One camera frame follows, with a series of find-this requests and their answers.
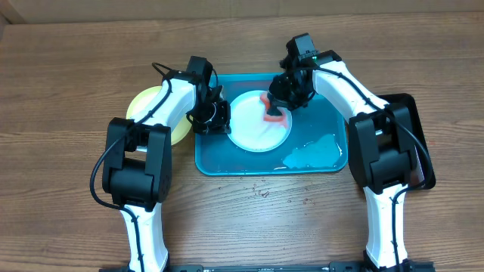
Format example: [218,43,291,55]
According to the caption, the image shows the light blue plate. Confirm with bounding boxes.
[228,90,292,153]

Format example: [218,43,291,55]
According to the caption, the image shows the teal plastic tray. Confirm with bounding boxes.
[195,73,348,175]

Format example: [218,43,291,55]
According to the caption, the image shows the orange black sponge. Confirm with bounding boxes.
[259,91,287,122]

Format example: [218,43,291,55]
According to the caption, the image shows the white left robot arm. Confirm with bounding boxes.
[90,56,231,271]

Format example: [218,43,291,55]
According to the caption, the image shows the black rectangular tray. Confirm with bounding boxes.
[376,92,437,192]

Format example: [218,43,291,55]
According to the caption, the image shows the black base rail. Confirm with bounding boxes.
[99,261,436,272]

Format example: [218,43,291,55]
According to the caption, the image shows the yellow plate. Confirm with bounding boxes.
[126,86,191,145]

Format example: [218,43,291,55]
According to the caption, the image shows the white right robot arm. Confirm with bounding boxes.
[261,33,435,271]

